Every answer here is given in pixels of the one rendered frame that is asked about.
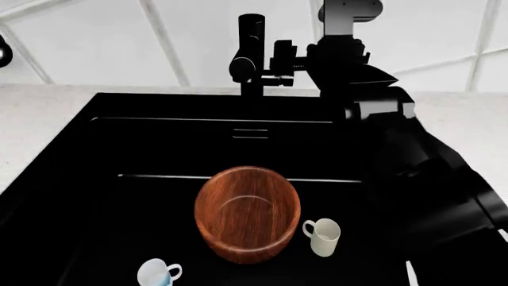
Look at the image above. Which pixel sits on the cream ceramic mug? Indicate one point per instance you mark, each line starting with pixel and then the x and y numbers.
pixel 325 238

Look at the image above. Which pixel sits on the black kitchen sink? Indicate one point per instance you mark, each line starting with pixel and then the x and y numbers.
pixel 119 155

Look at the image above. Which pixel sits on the black round knob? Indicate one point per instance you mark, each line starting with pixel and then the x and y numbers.
pixel 3 52

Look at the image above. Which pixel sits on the grey wrist camera housing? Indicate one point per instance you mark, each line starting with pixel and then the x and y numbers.
pixel 341 18

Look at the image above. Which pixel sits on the brown wooden bowl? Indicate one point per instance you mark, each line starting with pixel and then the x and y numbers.
pixel 246 214

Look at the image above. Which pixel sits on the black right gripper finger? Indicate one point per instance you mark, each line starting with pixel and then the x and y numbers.
pixel 283 49
pixel 285 66

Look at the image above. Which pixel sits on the black faucet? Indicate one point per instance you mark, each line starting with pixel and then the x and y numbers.
pixel 251 38

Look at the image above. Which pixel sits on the white mug with blue inside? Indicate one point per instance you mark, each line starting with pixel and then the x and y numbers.
pixel 152 272

